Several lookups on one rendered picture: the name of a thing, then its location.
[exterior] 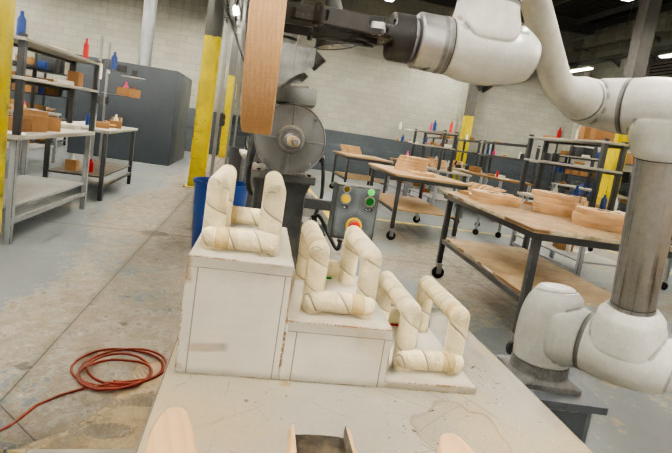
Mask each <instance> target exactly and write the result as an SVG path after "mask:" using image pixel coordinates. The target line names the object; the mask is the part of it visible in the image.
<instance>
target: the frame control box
mask: <svg viewBox="0 0 672 453"><path fill-rule="evenodd" d="M345 185H349V186H350V187H351V191H350V192H349V193H345V192H344V191H343V188H344V186H345ZM370 188H373V189H374V190H375V195H374V196H369V195H368V193H367V192H368V190H369V189H370ZM343 195H348V196H349V197H350V201H349V202H348V203H344V202H343V201H342V196H343ZM379 196H380V189H378V188H376V187H374V186H369V185H362V184H355V183H347V182H340V181H335V182H334V187H333V193H332V200H331V206H330V213H329V219H328V226H327V225H326V223H325V221H324V219H323V217H322V216H321V215H320V214H319V213H316V214H315V215H314V217H313V218H312V219H311V220H314V221H315V222H317V218H319V220H320V222H321V224H322V226H323V228H324V230H325V232H326V234H327V237H328V239H329V241H330V243H331V245H332V247H333V248H334V249H335V250H336V251H339V250H340V249H341V246H342V242H343V240H344V236H345V231H346V229H347V228H348V227H349V225H350V223H351V222H353V221H357V222H358V223H359V224H360V229H361V230H362V231H363V232H364V233H365V234H366V235H367V237H368V238H369V239H370V240H371V241H372V238H373V232H374V226H375V220H376V214H377V208H378V202H379ZM368 198H372V199H373V200H374V204H373V205H372V206H368V205H367V204H366V200H367V199H368ZM333 238H337V242H338V244H337V245H336V244H335V242H334V240H333Z"/></svg>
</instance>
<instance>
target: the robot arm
mask: <svg viewBox="0 0 672 453"><path fill-rule="evenodd" d="M520 9H521V12H522V15H523V19H524V23H525V27H523V26H521V17H520ZM284 32H285V33H291V34H297V35H303V36H307V40H309V41H311V39H321V40H327V41H334V42H340V43H347V44H353V45H358V46H362V47H371V48H372V47H373V46H374V45H382V46H383V56H384V58H385V59H386V60H388V61H394V62H400V63H407V66H408V67H409V69H411V68H413V69H419V70H422V71H426V72H432V73H435V74H442V75H446V76H448V77H450V78H452V79H454V80H456V81H460V82H464V83H469V84H474V85H483V86H505V85H512V84H517V83H521V82H524V81H526V80H527V79H528V78H529V77H530V76H531V75H532V74H533V72H534V71H535V69H536V71H537V74H538V78H539V81H540V83H541V86H542V88H543V90H544V92H545V94H546V95H547V97H548V98H549V99H550V101H551V102H552V103H553V104H554V105H555V106H556V107H557V108H558V109H559V110H560V112H561V113H562V114H563V115H564V116H566V117H567V118H568V119H570V120H571V121H573V122H574V123H577V124H579V125H583V126H586V127H591V128H595V129H598V130H602V131H606V132H610V133H615V134H622V135H628V140H629V144H630V150H631V153H632V155H633V156H634V157H635V160H634V166H633V172H632V177H631V183H630V189H629V195H628V200H627V206H626V212H625V218H624V223H623V229H622V235H621V241H620V247H619V252H618V258H617V264H616V270H615V275H614V281H613V287H612V293H611V298H610V299H608V300H606V301H605V302H603V303H602V304H600V305H599V307H598V309H597V311H596V313H593V312H591V311H590V310H588V309H587V308H585V307H584V300H583V298H582V296H581V295H580V294H579V293H578V292H577V291H575V290H574V289H573V288H572V287H570V286H567V285H563V284H558V283H551V282H543V283H540V284H538V285H537V286H536V287H535V288H534V289H533V290H532V291H531V292H530V293H529V294H528V296H527V297H526V299H525V301H524V303H523V305H522V307H521V310H520V313H519V317H518V320H517V324H516V329H515V335H514V344H513V350H512V353H511V356H506V355H497V358H498V359H499V360H500V361H501V362H502V363H503V364H504V365H505V366H506V367H507V368H508V369H509V370H510V371H511V372H512V373H513V374H514V375H515V376H516V377H517V378H518V379H519V380H520V381H521V382H522V383H523V384H524V385H525V386H526V387H527V388H528V389H534V390H541V391H549V392H556V393H564V394H569V395H573V396H578V397H580V396H581V394H582V390H581V389H580V388H579V387H577V386H576V385H575V384H574V383H573V382H572V381H571V380H570V379H569V378H568V374H569V367H576V368H578V369H580V370H582V371H584V372H586V373H588V374H590V375H592V376H594V377H596V378H599V379H601V380H603V381H606V382H608V383H611V384H613V385H616V386H619V387H622V388H625V389H628V390H632V391H636V392H641V393H649V394H662V393H666V392H671V391H672V339H671V338H669V337H668V330H667V321H666V320H665V318H664V316H663V315H662V314H661V312H660V311H659V310H658V309H657V305H658V300H659V296H660V291H661V286H662V281H663V276H664V271H665V266H666V261H667V256H668V251H669V246H670V241H671V236H672V77H644V78H603V79H600V80H599V79H595V78H590V77H585V76H580V77H577V76H573V75H572V73H571V71H570V68H569V65H568V61H567V57H566V53H565V50H564V46H563V42H562V38H561V34H560V30H559V26H558V22H557V18H556V14H555V11H554V7H553V3H552V0H457V3H456V7H455V11H454V14H453V17H450V16H442V15H437V14H432V13H426V12H420V13H419V14H418V15H417V16H416V15H411V14H406V13H400V12H394V13H392V15H391V16H390V18H389V20H388V23H386V18H385V17H384V16H372V15H367V14H362V13H357V12H352V11H347V10H343V9H338V8H333V7H328V6H326V5H322V6H321V2H315V7H314V6H309V5H304V4H298V3H293V2H287V7H286V16H285V25H284Z"/></svg>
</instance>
